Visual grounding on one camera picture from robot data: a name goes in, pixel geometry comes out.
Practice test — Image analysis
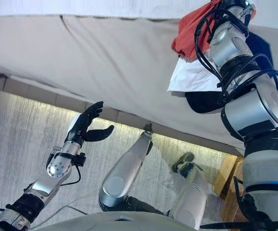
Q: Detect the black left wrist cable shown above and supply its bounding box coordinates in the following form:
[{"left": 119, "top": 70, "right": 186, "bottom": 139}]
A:
[{"left": 61, "top": 165, "right": 82, "bottom": 187}]

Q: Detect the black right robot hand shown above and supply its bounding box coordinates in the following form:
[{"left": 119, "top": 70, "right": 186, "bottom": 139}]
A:
[{"left": 219, "top": 0, "right": 248, "bottom": 9}]

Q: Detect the grey rug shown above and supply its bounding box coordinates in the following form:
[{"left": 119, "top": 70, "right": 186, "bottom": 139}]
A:
[{"left": 0, "top": 89, "right": 245, "bottom": 231}]

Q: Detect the white garment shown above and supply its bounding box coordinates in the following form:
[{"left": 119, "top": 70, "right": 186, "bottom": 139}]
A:
[{"left": 167, "top": 57, "right": 224, "bottom": 97}]

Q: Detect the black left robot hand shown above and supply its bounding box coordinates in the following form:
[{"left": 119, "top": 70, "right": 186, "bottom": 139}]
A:
[{"left": 65, "top": 101, "right": 115, "bottom": 147}]

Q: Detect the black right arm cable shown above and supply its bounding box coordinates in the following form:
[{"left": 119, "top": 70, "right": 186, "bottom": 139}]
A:
[{"left": 194, "top": 4, "right": 278, "bottom": 102}]

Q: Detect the white duvet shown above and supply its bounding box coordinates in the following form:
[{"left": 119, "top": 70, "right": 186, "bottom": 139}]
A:
[{"left": 0, "top": 0, "right": 216, "bottom": 20}]

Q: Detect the beige bed cover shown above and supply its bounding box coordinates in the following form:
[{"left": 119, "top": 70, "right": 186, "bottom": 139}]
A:
[{"left": 0, "top": 14, "right": 278, "bottom": 154}]

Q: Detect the silver robot left leg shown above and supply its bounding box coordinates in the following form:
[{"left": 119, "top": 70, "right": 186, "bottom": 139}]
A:
[{"left": 98, "top": 123, "right": 154, "bottom": 212}]

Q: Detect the grey robot torso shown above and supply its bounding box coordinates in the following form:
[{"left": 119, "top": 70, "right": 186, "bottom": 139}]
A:
[{"left": 30, "top": 210, "right": 202, "bottom": 231}]

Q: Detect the red garment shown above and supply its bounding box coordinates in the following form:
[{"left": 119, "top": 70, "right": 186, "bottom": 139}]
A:
[{"left": 171, "top": 0, "right": 226, "bottom": 62}]

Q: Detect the brown bed frame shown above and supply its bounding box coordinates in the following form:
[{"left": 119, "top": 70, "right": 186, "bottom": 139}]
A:
[{"left": 0, "top": 77, "right": 244, "bottom": 157}]

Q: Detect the black garment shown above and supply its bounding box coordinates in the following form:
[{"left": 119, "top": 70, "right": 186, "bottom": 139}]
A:
[{"left": 185, "top": 31, "right": 273, "bottom": 114}]

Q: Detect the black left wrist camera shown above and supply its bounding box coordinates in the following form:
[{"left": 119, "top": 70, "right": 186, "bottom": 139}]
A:
[{"left": 72, "top": 152, "right": 86, "bottom": 167}]

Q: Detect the wooden wicker basket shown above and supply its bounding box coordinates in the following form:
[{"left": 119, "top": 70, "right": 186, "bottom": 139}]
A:
[{"left": 212, "top": 154, "right": 248, "bottom": 223}]

